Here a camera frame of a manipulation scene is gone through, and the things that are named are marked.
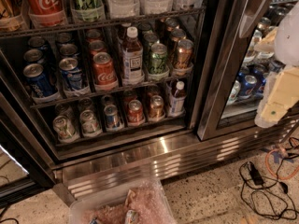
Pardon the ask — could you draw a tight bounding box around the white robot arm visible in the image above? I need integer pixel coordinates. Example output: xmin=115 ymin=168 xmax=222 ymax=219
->
xmin=254 ymin=2 xmax=299 ymax=128

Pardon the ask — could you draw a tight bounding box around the blue pepsi can right fridge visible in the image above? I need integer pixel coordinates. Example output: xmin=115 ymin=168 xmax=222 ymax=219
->
xmin=238 ymin=75 xmax=257 ymax=99

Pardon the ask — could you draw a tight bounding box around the steel fridge door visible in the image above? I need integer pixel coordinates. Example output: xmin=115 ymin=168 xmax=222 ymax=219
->
xmin=197 ymin=0 xmax=298 ymax=141

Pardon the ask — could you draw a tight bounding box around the small bottle bottom shelf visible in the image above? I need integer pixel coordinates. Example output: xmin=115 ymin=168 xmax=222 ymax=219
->
xmin=169 ymin=81 xmax=186 ymax=116

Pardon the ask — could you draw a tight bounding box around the gold can bottom shelf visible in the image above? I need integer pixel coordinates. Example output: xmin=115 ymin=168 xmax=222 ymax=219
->
xmin=149 ymin=95 xmax=164 ymax=119

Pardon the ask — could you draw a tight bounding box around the green can middle shelf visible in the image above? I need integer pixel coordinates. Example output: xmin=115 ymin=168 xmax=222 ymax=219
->
xmin=148 ymin=43 xmax=167 ymax=75

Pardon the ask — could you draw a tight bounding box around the red can bottom shelf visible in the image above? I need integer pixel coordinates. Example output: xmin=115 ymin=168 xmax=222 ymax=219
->
xmin=128 ymin=100 xmax=144 ymax=123

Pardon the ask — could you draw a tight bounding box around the blue can bottom shelf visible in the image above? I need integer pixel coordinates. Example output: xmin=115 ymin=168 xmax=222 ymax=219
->
xmin=104 ymin=105 xmax=120 ymax=129

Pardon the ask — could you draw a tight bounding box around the red cola can front middle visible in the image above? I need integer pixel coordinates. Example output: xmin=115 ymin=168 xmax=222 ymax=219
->
xmin=93 ymin=52 xmax=117 ymax=85

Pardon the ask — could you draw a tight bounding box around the clear water bottle top shelf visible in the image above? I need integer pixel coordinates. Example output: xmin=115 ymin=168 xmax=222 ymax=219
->
xmin=107 ymin=0 xmax=139 ymax=19

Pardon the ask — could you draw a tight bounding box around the white green can bottom shelf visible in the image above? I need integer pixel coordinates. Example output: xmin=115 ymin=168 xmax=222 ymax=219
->
xmin=79 ymin=110 xmax=101 ymax=137

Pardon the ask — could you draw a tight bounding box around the white can bottom left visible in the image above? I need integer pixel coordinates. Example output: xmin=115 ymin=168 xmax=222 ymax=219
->
xmin=52 ymin=115 xmax=77 ymax=141

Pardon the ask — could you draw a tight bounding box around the blue pepsi can front left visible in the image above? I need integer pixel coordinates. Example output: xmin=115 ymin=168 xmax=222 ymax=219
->
xmin=23 ymin=63 xmax=57 ymax=98

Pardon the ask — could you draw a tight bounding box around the red cola can top shelf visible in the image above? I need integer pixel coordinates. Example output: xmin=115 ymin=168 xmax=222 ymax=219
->
xmin=19 ymin=0 xmax=64 ymax=21

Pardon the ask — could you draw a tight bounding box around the dark can top left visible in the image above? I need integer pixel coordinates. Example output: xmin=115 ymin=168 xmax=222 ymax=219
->
xmin=0 ymin=0 xmax=22 ymax=21

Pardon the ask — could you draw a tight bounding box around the brown tea bottle white cap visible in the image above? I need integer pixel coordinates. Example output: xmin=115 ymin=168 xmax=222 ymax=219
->
xmin=122 ymin=26 xmax=143 ymax=80

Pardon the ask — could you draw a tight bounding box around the clear plastic bin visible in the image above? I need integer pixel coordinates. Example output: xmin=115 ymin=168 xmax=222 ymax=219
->
xmin=69 ymin=177 xmax=178 ymax=224

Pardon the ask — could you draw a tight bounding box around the orange cable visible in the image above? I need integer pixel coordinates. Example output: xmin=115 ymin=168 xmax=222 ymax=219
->
xmin=264 ymin=143 xmax=299 ymax=181

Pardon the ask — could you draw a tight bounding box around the black power adapter with cable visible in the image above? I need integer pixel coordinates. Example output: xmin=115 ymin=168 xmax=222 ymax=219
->
xmin=238 ymin=161 xmax=298 ymax=221

